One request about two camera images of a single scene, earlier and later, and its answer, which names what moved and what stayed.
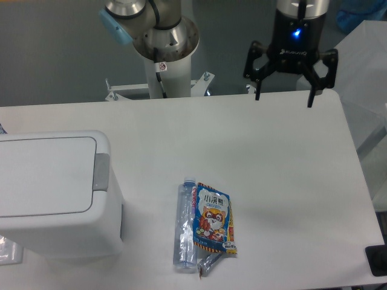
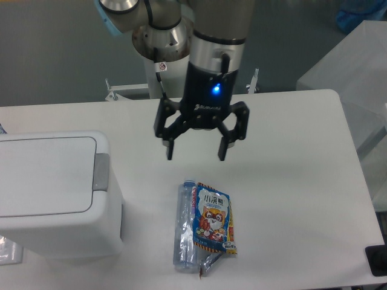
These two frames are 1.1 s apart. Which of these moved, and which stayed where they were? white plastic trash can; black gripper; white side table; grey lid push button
Moved: black gripper
Stayed: white plastic trash can; grey lid push button; white side table
